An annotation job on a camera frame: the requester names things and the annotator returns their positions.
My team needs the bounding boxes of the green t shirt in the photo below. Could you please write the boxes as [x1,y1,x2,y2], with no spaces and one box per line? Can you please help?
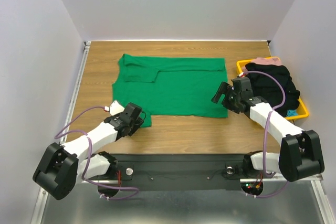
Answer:
[112,54,228,127]

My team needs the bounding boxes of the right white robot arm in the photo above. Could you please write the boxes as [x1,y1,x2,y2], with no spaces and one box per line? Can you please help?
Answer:
[212,77,325,182]

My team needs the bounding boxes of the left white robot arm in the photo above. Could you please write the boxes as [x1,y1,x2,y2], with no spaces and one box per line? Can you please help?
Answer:
[33,101,144,200]

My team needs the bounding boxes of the black t shirt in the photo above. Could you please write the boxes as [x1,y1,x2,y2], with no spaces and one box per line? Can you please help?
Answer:
[247,65,300,117]

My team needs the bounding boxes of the pink t shirt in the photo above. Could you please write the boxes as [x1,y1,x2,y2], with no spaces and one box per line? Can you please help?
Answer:
[241,57,282,74]

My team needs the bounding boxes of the teal t shirt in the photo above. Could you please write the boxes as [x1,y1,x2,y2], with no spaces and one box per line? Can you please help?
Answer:
[286,110,299,117]

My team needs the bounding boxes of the yellow plastic bin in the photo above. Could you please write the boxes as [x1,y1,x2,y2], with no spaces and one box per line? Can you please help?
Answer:
[236,57,309,121]

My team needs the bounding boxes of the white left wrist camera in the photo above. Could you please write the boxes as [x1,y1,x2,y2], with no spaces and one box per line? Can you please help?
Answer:
[104,100,124,115]

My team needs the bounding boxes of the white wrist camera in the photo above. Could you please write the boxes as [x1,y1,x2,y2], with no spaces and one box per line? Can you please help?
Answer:
[104,100,124,115]
[237,71,248,78]

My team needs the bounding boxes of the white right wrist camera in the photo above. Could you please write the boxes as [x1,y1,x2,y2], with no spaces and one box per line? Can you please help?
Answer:
[237,71,248,78]

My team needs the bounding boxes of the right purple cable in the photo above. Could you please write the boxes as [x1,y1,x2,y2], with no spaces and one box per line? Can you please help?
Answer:
[238,70,289,200]

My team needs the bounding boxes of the purple cable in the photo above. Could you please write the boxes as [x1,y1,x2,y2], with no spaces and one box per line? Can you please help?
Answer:
[54,105,140,200]
[238,70,289,200]

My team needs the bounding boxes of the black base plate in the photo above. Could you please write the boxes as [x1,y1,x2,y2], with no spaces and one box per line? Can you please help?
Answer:
[86,153,274,192]

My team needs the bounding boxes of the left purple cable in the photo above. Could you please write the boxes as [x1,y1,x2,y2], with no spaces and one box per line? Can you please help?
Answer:
[54,105,140,200]

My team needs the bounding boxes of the aluminium mounting rail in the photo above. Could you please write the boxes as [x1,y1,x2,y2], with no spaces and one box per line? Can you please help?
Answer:
[41,158,323,183]

